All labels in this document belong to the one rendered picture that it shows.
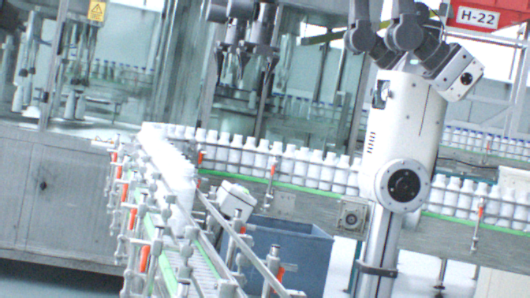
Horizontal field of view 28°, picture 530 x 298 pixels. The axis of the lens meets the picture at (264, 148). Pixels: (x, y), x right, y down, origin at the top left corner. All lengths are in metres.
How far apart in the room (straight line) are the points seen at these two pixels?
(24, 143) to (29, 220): 0.45
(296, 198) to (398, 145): 1.66
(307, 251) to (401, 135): 0.62
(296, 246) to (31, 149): 3.10
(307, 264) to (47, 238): 3.11
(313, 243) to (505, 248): 1.39
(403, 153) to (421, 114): 0.12
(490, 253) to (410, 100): 1.73
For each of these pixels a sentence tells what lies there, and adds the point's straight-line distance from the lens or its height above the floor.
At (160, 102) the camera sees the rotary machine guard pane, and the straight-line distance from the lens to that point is 6.23.
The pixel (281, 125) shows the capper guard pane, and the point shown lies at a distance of 8.27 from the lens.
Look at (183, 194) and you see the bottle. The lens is 2.43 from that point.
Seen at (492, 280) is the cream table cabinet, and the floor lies 0.47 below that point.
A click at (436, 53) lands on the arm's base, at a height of 1.55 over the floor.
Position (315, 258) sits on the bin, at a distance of 3.38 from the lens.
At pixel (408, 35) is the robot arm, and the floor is 1.58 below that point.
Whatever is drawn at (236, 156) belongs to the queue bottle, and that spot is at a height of 1.07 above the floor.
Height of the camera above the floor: 1.37
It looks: 3 degrees down
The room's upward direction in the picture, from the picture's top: 11 degrees clockwise
